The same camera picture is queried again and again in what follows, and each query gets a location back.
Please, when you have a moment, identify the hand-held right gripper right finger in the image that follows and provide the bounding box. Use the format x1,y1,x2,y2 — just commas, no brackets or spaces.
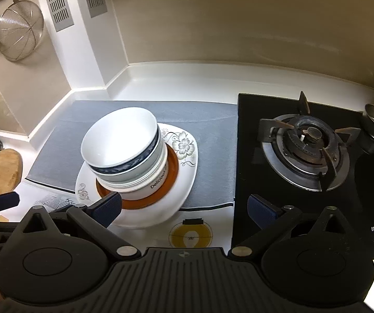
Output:
228,194,357,263

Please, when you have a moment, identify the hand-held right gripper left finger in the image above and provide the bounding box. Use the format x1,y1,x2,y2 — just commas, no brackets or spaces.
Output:
14,192,141,262

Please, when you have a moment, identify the cream bowl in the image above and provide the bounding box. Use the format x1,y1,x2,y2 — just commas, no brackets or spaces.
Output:
97,160,169,191
104,170,170,202

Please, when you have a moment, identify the white floral plate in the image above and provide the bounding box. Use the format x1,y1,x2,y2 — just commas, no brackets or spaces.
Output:
112,183,197,230
75,123,198,226

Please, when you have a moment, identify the brown round plate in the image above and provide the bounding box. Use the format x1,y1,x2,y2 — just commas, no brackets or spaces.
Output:
96,148,179,211

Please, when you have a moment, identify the white bowl with blue band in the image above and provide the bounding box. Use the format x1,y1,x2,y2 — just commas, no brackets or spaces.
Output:
81,107,160,176

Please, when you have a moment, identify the light blue ceramic bowl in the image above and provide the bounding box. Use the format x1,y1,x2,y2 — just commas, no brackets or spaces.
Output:
91,137,168,183

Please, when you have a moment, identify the wooden cutting board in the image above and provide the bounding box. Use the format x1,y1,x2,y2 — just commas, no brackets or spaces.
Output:
0,148,23,203

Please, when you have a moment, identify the grey dish mat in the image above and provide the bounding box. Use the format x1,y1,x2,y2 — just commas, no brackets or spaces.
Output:
26,99,240,211

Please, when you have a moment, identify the black glass gas stove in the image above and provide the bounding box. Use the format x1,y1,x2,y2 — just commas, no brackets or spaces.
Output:
231,93,374,261

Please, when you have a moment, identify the gas burner with grate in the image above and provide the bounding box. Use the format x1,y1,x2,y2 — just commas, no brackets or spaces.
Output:
259,91,361,192

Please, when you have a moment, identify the wide grey vent grille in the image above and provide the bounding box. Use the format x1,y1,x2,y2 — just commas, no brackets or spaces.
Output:
40,0,75,33

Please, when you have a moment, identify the steel wire strainer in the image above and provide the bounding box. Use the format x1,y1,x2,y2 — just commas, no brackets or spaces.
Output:
0,0,45,62

